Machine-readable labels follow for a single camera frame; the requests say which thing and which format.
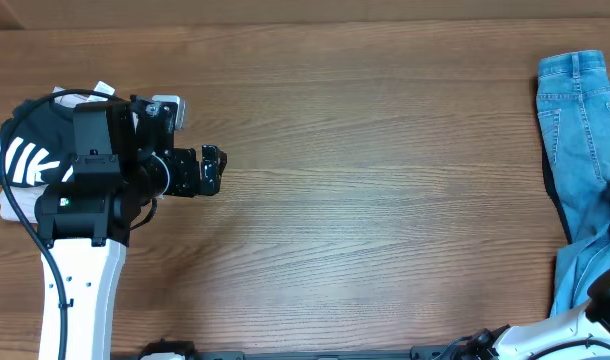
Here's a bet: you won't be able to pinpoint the folded beige garment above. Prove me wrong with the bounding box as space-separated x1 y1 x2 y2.
0 81 116 224

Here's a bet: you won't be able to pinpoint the black garment right side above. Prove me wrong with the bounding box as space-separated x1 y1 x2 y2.
542 150 572 244

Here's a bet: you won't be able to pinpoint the black shirt white letters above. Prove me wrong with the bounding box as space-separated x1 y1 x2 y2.
5 102 75 188

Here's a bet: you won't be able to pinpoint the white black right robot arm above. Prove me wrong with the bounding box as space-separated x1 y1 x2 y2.
446 269 610 360

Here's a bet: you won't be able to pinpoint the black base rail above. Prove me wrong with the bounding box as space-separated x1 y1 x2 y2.
109 338 466 360

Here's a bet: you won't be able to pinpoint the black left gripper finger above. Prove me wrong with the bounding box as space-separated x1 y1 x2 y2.
201 144 227 173
199 169 221 196

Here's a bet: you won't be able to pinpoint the blue denim jeans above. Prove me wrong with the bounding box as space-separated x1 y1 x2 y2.
535 50 610 315

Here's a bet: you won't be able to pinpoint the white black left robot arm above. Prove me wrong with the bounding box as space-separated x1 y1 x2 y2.
35 96 227 359

